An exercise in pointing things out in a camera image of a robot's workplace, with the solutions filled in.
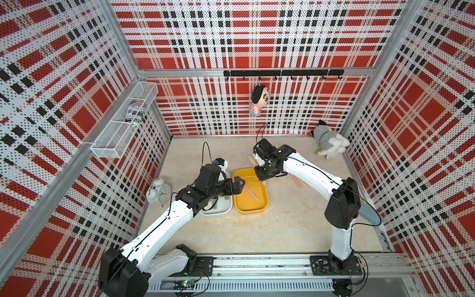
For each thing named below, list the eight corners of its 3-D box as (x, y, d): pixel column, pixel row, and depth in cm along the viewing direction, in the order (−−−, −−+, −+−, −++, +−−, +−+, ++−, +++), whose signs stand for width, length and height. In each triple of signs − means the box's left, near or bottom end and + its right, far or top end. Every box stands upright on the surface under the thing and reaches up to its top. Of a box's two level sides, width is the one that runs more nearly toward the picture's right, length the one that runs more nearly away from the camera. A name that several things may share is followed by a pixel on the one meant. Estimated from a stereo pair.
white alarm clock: (154, 207, 91) (144, 197, 82) (160, 189, 98) (152, 177, 89) (167, 207, 91) (158, 197, 82) (172, 189, 98) (165, 177, 89)
